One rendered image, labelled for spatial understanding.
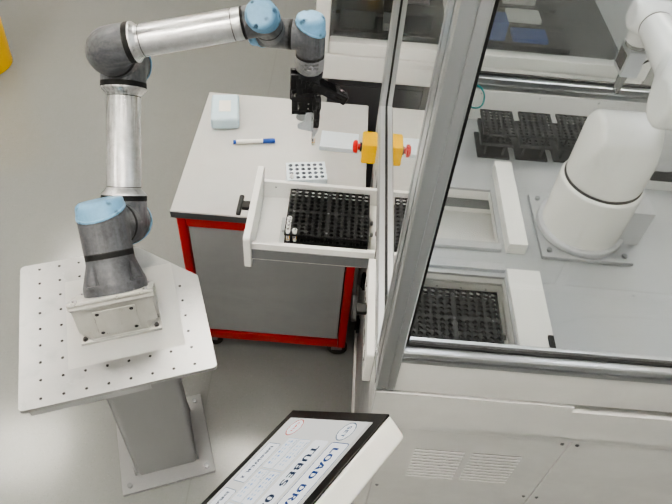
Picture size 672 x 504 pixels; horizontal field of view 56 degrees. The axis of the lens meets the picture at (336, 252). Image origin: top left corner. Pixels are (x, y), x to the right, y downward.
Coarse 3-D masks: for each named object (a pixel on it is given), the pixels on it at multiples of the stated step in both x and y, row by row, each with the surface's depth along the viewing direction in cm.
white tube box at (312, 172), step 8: (288, 168) 197; (296, 168) 198; (304, 168) 198; (312, 168) 198; (320, 168) 199; (288, 176) 194; (296, 176) 195; (304, 176) 195; (312, 176) 195; (320, 176) 196
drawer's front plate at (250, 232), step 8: (264, 168) 178; (256, 176) 174; (264, 176) 180; (256, 184) 172; (256, 192) 170; (256, 200) 168; (256, 208) 167; (248, 216) 164; (256, 216) 169; (248, 224) 162; (256, 224) 170; (248, 232) 160; (256, 232) 172; (248, 240) 158; (248, 248) 161; (248, 256) 163; (248, 264) 165
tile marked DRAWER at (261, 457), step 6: (270, 444) 115; (276, 444) 114; (264, 450) 115; (270, 450) 113; (258, 456) 114; (264, 456) 112; (252, 462) 113; (258, 462) 111; (246, 468) 112; (252, 468) 111; (240, 474) 112; (246, 474) 110; (234, 480) 111; (240, 480) 109
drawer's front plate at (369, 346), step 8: (368, 264) 157; (368, 272) 154; (368, 280) 152; (368, 288) 150; (368, 296) 148; (368, 304) 147; (368, 312) 145; (368, 320) 144; (368, 328) 142; (368, 336) 141; (368, 344) 139; (368, 352) 138; (368, 360) 138; (368, 368) 141; (368, 376) 143
